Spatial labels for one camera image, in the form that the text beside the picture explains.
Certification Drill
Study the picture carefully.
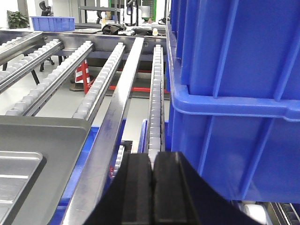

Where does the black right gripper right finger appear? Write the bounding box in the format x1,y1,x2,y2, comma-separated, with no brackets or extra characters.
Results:
153,152,258,225

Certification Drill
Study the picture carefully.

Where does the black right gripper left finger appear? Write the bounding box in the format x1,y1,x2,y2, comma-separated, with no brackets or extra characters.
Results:
87,153,152,225

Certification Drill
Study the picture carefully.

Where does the silver metal tray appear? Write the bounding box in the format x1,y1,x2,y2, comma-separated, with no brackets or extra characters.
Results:
0,116,90,225

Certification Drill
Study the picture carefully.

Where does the blue bin under tray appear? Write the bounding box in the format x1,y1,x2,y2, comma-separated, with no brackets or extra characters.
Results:
49,119,126,225

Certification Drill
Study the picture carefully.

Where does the roller track right of tray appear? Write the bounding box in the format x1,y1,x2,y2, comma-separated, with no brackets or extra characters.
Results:
72,42,125,123

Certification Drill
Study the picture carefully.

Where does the roller track beside crates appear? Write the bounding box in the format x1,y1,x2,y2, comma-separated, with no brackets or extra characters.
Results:
144,45,164,163

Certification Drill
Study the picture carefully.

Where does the lower stacked blue crate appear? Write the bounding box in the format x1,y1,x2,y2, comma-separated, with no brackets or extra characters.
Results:
166,26,300,203

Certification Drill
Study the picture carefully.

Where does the stacked blue crate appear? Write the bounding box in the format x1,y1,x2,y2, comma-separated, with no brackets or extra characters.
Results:
166,0,300,100
166,26,300,203

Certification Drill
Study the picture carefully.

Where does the red white traffic cone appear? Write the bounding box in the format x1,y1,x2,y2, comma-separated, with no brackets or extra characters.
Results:
70,60,91,94

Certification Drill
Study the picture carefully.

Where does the roller track centre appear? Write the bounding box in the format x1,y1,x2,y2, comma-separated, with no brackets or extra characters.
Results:
5,41,94,116

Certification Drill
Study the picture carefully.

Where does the upper stacked blue crate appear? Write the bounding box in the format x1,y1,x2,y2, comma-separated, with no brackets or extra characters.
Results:
166,0,300,100

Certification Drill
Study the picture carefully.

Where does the black bag on table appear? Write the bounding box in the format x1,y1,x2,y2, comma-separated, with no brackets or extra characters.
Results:
102,24,126,35

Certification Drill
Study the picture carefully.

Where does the roller track far left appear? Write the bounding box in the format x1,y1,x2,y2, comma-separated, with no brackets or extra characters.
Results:
0,39,64,93

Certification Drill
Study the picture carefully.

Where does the distant blue bin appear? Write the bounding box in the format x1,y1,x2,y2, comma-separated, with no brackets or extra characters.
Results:
31,16,75,32

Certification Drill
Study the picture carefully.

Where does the green potted plant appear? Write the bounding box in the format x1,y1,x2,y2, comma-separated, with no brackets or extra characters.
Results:
7,10,29,29

